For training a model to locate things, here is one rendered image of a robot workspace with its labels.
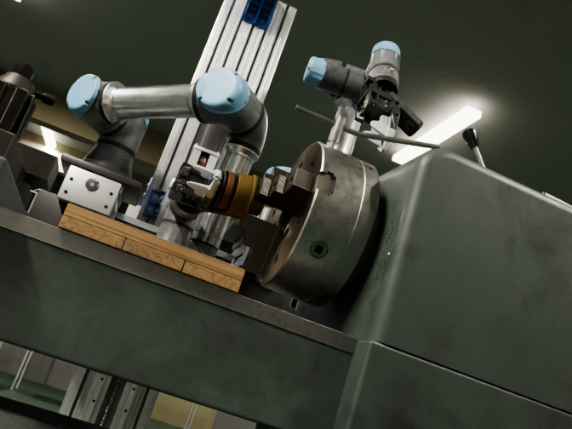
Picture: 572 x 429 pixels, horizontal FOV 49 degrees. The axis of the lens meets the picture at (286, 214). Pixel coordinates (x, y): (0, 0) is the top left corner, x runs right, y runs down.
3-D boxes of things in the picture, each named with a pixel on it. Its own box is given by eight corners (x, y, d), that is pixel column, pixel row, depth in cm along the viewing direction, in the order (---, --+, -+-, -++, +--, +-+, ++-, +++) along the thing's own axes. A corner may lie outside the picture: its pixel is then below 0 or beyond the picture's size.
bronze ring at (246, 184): (260, 185, 133) (219, 171, 130) (274, 174, 124) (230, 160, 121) (249, 226, 130) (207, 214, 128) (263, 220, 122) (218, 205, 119)
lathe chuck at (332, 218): (279, 303, 141) (321, 176, 149) (332, 299, 112) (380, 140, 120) (243, 289, 139) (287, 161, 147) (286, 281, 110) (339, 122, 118)
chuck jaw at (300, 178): (309, 202, 128) (334, 175, 118) (304, 222, 125) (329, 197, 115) (259, 180, 125) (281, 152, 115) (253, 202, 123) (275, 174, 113)
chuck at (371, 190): (294, 308, 142) (334, 181, 150) (350, 305, 112) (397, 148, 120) (279, 303, 141) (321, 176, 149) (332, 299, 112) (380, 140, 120)
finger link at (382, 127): (364, 142, 141) (368, 115, 146) (387, 153, 142) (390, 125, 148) (372, 134, 138) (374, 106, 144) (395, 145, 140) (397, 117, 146)
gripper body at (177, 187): (171, 193, 126) (163, 205, 138) (211, 208, 128) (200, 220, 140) (185, 159, 129) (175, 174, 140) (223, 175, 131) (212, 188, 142)
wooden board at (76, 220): (197, 304, 137) (203, 287, 138) (237, 293, 104) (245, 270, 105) (61, 255, 130) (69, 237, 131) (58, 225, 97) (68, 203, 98)
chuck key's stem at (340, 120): (322, 161, 131) (338, 113, 134) (318, 164, 134) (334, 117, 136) (331, 165, 132) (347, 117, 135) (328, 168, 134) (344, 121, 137)
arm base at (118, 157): (78, 175, 186) (91, 145, 189) (128, 194, 189) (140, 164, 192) (76, 161, 172) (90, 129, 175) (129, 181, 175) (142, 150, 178)
